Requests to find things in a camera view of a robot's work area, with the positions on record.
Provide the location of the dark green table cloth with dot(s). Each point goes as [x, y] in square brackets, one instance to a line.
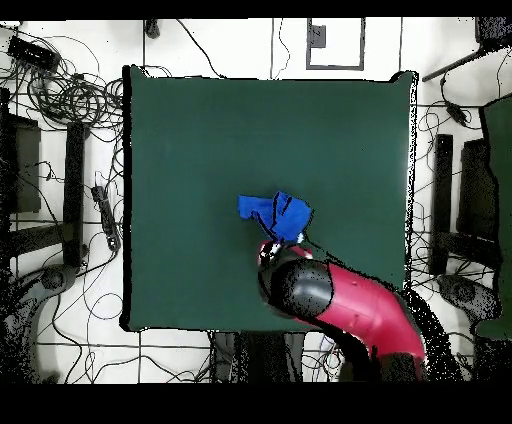
[200, 180]

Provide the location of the black flat panel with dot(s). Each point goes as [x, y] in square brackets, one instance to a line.
[476, 188]
[26, 168]

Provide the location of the small black cylinder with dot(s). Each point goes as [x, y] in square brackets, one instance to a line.
[152, 28]

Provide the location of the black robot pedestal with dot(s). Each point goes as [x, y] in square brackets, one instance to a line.
[256, 356]

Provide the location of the grey square frame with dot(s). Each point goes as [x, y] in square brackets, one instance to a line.
[362, 44]

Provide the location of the black speckled block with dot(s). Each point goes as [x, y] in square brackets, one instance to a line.
[494, 32]

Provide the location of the black power strip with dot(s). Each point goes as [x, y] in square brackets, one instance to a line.
[106, 216]

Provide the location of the blue shirt with white print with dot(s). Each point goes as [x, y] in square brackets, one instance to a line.
[288, 218]

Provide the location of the small dark grey square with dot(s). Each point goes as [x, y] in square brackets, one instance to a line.
[318, 36]

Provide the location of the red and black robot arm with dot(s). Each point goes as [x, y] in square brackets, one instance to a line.
[360, 304]

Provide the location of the black stand bar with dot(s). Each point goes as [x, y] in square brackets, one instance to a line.
[74, 192]
[443, 192]

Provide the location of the black stand base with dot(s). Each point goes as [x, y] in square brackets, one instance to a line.
[472, 294]
[52, 278]

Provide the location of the black rod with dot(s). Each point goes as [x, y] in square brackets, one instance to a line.
[452, 66]

